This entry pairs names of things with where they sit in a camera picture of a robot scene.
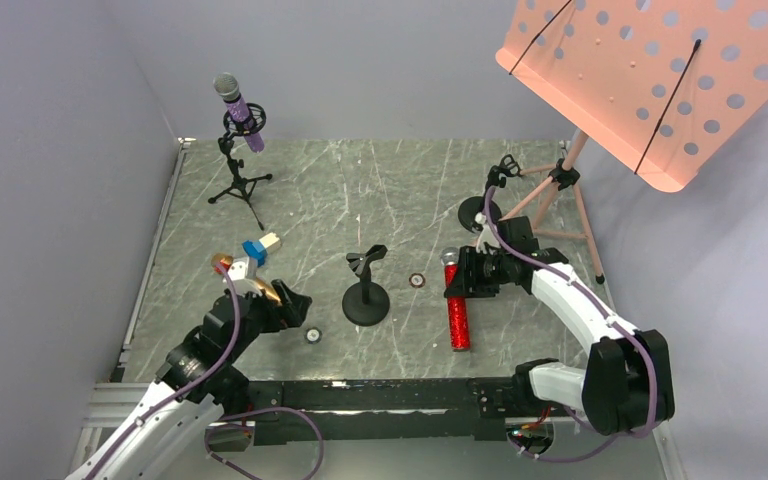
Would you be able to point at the gold microphone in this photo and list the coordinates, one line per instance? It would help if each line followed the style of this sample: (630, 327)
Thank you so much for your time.
(268, 291)

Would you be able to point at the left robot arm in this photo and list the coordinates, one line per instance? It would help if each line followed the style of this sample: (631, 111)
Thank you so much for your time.
(197, 385)

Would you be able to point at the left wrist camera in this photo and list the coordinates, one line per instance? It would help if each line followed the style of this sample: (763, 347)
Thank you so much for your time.
(240, 273)

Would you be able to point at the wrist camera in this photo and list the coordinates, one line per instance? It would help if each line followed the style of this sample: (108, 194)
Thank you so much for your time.
(240, 273)
(486, 241)

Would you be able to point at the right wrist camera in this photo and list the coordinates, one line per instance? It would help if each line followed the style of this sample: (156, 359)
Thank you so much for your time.
(486, 241)

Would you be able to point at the black round-base clip stand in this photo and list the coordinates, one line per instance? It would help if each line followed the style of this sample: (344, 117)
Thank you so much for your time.
(365, 303)

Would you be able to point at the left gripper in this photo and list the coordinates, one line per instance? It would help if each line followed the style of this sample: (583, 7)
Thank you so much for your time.
(283, 303)

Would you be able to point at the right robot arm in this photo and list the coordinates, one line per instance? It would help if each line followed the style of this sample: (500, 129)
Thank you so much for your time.
(626, 383)

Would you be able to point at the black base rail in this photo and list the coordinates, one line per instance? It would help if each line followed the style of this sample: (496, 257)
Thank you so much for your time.
(306, 410)

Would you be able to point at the purple glitter microphone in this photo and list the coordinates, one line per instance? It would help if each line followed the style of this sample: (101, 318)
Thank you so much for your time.
(245, 119)

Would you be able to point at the red glitter microphone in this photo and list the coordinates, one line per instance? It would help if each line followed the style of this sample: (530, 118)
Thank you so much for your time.
(456, 306)

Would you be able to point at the brown poker chip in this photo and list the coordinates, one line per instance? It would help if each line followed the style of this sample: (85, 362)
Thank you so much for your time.
(417, 280)

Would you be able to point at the pink music stand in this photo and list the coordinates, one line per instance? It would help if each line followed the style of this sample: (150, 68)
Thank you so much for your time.
(661, 86)

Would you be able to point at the blue white block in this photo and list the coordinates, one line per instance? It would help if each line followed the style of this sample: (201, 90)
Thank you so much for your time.
(260, 249)

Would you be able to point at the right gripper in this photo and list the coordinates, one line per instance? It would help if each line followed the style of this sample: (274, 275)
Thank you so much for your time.
(466, 275)

